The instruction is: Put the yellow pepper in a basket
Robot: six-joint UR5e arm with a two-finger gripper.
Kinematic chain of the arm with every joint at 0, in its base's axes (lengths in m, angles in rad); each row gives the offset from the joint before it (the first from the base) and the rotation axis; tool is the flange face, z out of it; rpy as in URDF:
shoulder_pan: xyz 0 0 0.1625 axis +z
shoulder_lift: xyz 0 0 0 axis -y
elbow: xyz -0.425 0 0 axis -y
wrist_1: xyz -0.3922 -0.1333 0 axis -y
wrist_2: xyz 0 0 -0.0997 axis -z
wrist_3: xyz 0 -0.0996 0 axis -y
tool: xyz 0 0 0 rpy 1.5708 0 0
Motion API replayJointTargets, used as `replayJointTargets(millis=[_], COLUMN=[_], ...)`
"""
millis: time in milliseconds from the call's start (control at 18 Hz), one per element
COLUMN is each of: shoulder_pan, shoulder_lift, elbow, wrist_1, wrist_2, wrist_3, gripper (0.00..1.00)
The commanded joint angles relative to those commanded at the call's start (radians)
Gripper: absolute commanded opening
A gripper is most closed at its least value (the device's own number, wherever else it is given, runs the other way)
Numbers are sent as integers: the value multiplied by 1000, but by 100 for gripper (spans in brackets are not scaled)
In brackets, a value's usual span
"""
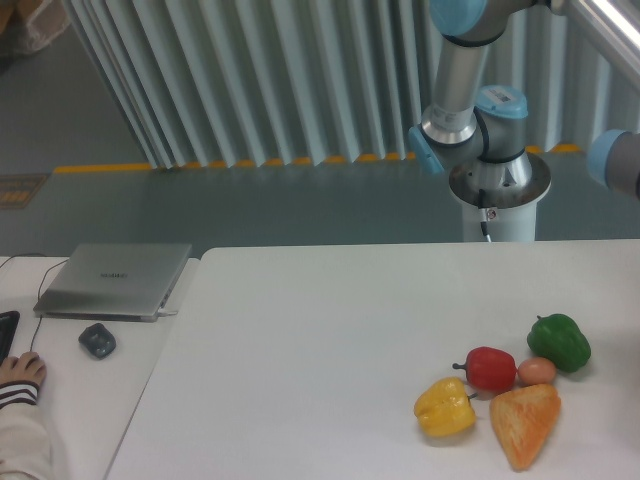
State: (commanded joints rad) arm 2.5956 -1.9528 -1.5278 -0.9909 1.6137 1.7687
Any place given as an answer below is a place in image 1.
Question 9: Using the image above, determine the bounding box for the person's bare hand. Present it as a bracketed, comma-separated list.
[0, 351, 47, 388]

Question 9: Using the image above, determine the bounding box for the yellow toy bell pepper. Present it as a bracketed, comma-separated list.
[413, 377, 476, 438]

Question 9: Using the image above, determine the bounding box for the cream striped sleeve forearm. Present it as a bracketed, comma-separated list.
[1, 381, 56, 479]

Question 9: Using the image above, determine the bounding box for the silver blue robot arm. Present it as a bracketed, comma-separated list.
[408, 1, 639, 209]

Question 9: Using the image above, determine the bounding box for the red toy bell pepper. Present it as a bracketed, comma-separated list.
[452, 346, 517, 392]

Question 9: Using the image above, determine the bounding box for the green toy bell pepper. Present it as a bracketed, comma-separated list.
[526, 313, 592, 373]

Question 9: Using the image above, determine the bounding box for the black keyboard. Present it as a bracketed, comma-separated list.
[0, 311, 20, 362]

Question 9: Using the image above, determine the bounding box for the dark grey small device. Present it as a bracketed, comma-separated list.
[78, 323, 117, 360]

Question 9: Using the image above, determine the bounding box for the silver closed laptop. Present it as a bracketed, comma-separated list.
[34, 243, 192, 322]

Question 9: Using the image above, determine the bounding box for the white usb plug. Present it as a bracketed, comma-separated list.
[157, 309, 178, 317]

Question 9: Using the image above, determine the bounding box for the white folding partition screen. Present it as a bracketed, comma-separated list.
[65, 1, 639, 169]

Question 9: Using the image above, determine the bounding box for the orange toy bread slice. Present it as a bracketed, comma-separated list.
[489, 384, 562, 472]

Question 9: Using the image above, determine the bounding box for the brown toy egg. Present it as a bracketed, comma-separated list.
[517, 357, 557, 386]

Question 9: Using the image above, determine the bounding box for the thin black laptop cable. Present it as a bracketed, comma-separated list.
[0, 252, 71, 354]

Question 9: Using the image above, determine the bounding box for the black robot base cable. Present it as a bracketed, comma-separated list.
[477, 187, 494, 244]

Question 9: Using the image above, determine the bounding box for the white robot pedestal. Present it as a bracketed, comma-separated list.
[449, 153, 551, 243]

